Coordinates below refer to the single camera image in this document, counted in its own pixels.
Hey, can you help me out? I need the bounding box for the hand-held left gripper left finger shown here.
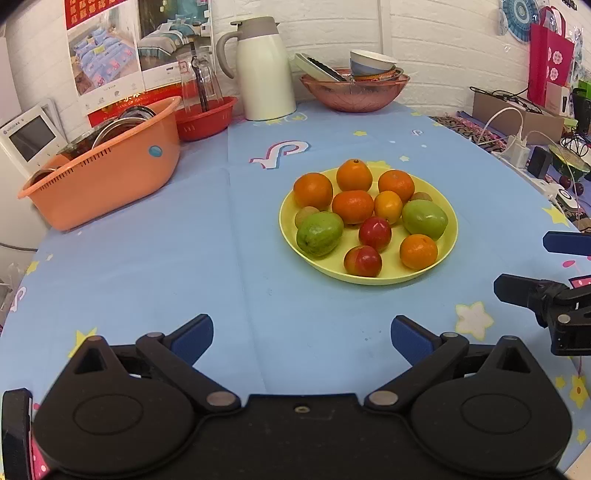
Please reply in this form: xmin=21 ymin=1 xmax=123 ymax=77
xmin=69 ymin=314 xmax=242 ymax=415

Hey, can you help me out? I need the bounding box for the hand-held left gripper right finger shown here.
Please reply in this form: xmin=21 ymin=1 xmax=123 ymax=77
xmin=365 ymin=315 xmax=532 ymax=408

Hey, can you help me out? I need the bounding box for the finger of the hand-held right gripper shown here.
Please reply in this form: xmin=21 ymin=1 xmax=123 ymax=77
xmin=493 ymin=273 xmax=570 ymax=315
xmin=542 ymin=231 xmax=591 ymax=256

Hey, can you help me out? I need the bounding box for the yellow plate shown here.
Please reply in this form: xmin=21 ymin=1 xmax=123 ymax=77
xmin=278 ymin=166 xmax=459 ymax=285

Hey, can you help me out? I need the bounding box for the orange mandarin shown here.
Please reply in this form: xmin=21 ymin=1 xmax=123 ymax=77
xmin=378 ymin=169 xmax=415 ymax=202
xmin=331 ymin=190 xmax=375 ymax=225
xmin=293 ymin=172 xmax=334 ymax=210
xmin=399 ymin=234 xmax=438 ymax=271
xmin=335 ymin=158 xmax=374 ymax=192
xmin=373 ymin=190 xmax=403 ymax=224

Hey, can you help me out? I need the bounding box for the red plum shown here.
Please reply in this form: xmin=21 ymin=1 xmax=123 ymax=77
xmin=343 ymin=245 xmax=383 ymax=278
xmin=358 ymin=216 xmax=393 ymax=252

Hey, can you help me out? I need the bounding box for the green jujube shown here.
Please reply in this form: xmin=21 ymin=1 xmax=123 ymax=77
xmin=296 ymin=211 xmax=345 ymax=258
xmin=402 ymin=199 xmax=450 ymax=241

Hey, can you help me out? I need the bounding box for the white power strip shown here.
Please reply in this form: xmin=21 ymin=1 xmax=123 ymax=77
xmin=492 ymin=150 xmax=583 ymax=209

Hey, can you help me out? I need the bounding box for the blue printed tablecloth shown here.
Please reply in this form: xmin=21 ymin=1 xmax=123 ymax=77
xmin=0 ymin=99 xmax=591 ymax=480

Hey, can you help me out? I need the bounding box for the black power adapter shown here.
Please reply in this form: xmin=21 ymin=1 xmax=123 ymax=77
xmin=527 ymin=147 xmax=553 ymax=180

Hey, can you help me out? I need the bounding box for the white charger plug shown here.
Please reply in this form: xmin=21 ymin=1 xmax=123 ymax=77
xmin=508 ymin=135 xmax=530 ymax=169

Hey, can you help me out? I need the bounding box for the cardboard box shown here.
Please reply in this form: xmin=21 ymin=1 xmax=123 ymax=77
xmin=471 ymin=86 xmax=566 ymax=134

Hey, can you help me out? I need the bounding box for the white small box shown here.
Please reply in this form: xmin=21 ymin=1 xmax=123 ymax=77
xmin=545 ymin=82 xmax=571 ymax=116

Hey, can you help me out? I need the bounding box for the black tan patterned cloth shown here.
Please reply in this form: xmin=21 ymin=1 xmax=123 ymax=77
xmin=429 ymin=114 xmax=513 ymax=153

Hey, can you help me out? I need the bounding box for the orange plastic basket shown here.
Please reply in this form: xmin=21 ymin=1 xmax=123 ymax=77
xmin=17 ymin=95 xmax=182 ymax=232

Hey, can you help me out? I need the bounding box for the red gift bag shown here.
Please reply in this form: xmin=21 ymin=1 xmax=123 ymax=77
xmin=527 ymin=6 xmax=575 ymax=100

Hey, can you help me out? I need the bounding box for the black pink-edged object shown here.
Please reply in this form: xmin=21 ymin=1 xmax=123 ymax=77
xmin=1 ymin=388 xmax=51 ymax=480

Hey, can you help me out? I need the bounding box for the red plastic basket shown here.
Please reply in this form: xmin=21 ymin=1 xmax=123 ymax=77
xmin=174 ymin=95 xmax=238 ymax=142

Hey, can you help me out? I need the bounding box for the blue paper fan decoration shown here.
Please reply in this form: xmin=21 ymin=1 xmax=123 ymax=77
xmin=498 ymin=0 xmax=541 ymax=44

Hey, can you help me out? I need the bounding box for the dark stirring rod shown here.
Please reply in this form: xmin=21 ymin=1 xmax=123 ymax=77
xmin=191 ymin=55 xmax=210 ymax=112

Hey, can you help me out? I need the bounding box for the pink glass bowl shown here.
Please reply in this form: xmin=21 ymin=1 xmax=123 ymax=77
xmin=299 ymin=71 xmax=411 ymax=114

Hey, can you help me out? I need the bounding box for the red patterned bowl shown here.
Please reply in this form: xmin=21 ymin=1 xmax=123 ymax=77
xmin=351 ymin=67 xmax=406 ymax=84

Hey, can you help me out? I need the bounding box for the glass pitcher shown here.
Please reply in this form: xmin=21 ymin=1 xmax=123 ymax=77
xmin=181 ymin=44 xmax=225 ymax=114

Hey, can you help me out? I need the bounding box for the white appliance with screen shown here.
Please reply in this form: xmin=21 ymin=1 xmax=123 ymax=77
xmin=0 ymin=99 xmax=68 ymax=252

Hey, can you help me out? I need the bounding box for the blue white bowl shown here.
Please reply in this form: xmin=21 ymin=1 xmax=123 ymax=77
xmin=349 ymin=49 xmax=398 ymax=77

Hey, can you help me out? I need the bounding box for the white thermos jug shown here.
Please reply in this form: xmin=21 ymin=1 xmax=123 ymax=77
xmin=216 ymin=16 xmax=297 ymax=122

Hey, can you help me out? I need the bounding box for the white cable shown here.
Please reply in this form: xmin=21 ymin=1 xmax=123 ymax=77
xmin=478 ymin=107 xmax=526 ymax=145

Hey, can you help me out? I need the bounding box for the white wall conduit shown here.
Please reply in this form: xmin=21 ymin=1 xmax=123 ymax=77
xmin=376 ymin=0 xmax=393 ymax=54

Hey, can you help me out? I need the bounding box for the wall poster calendar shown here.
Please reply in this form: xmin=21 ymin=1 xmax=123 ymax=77
xmin=65 ymin=0 xmax=213 ymax=127

